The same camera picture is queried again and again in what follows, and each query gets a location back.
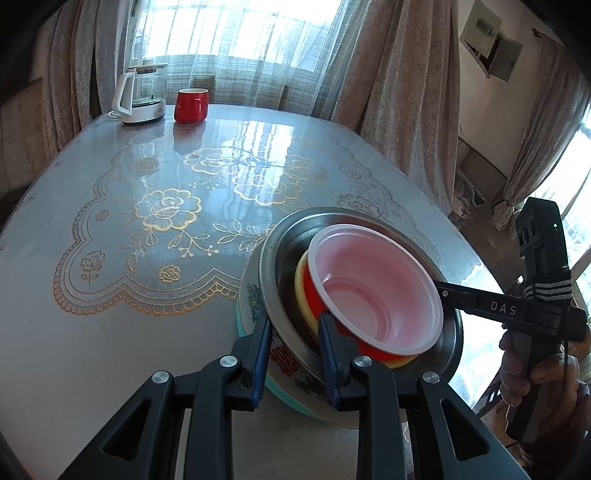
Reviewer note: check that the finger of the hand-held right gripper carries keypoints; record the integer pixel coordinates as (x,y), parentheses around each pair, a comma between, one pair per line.
(461,295)

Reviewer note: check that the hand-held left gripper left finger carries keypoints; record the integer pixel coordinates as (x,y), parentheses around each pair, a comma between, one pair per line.
(258,360)

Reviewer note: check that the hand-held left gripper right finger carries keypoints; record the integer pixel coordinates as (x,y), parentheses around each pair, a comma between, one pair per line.
(328,355)

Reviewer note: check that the white bowl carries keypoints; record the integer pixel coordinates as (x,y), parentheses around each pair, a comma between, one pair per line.
(288,369)

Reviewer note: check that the yellow plastic bowl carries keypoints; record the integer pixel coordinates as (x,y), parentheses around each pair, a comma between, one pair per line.
(302,290)

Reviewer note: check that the red plastic bowl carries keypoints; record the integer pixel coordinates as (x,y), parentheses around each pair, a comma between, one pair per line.
(369,277)

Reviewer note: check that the stainless steel bowl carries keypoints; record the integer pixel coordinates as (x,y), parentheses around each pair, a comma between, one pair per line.
(286,249)

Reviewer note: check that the person's right hand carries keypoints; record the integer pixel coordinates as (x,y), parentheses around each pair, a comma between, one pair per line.
(510,369)

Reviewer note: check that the window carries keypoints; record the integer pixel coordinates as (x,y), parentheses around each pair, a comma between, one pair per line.
(577,194)

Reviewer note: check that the printed cloth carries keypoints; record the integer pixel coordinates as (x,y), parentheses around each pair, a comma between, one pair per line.
(467,196)

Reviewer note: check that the beige textured curtain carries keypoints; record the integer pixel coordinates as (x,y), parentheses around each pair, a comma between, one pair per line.
(397,92)
(545,138)
(74,69)

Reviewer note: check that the gold lace table mat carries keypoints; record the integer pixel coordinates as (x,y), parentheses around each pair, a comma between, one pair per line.
(166,207)

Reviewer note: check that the red mug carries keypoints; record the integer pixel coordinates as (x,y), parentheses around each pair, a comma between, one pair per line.
(190,108)

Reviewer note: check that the white glass kettle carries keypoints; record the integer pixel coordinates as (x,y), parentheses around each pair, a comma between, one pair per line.
(143,113)

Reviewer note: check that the white sheer curtain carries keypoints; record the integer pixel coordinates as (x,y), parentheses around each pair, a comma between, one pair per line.
(240,55)

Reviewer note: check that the wall electrical box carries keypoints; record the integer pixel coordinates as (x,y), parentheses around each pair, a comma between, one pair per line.
(480,23)

